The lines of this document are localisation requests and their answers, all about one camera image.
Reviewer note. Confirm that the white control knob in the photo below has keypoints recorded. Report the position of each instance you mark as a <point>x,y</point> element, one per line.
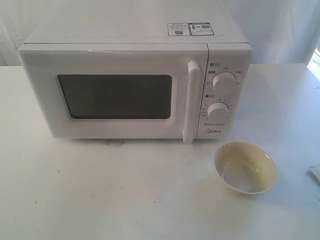
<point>224,80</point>
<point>218,110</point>

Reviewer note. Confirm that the cream ceramic bowl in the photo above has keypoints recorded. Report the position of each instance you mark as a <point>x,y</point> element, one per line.
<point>245,168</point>

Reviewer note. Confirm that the upper white control knob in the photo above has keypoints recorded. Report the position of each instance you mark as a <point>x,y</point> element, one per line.
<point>224,80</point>

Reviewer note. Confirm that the blue warning sticker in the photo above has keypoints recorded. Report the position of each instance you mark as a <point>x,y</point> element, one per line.
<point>190,29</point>

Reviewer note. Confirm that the white microwave oven body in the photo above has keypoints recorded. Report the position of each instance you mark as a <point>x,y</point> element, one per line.
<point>145,22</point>

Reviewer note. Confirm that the lower white control knob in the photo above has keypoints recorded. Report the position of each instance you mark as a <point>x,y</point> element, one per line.
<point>218,110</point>

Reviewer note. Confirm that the white paper at table edge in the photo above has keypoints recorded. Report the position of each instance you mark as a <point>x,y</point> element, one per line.
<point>315,170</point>

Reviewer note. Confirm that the white microwave door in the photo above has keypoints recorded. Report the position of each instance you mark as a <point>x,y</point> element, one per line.
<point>118,91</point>

